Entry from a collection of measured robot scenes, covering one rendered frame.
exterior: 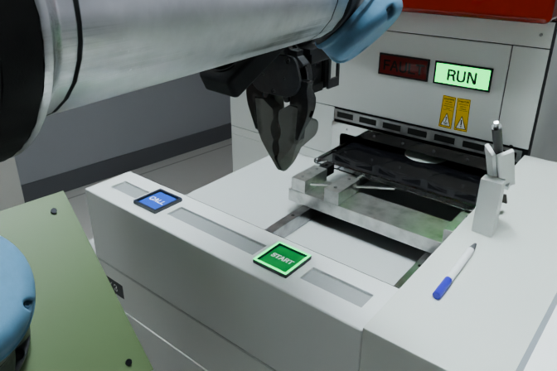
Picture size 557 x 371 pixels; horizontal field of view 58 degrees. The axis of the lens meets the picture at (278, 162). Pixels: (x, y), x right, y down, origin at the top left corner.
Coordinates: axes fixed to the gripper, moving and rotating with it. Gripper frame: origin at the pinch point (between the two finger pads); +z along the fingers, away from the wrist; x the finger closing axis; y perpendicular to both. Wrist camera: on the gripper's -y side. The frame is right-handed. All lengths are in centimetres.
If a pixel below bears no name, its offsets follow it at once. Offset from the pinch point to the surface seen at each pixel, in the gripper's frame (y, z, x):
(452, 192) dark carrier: 47, 21, -6
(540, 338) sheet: 6.1, 13.8, -30.6
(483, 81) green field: 58, 1, -5
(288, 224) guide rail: 24.1, 26.3, 17.0
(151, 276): -3.9, 25.3, 23.4
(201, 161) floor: 163, 111, 199
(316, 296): -2.4, 14.7, -7.8
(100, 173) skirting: 105, 106, 226
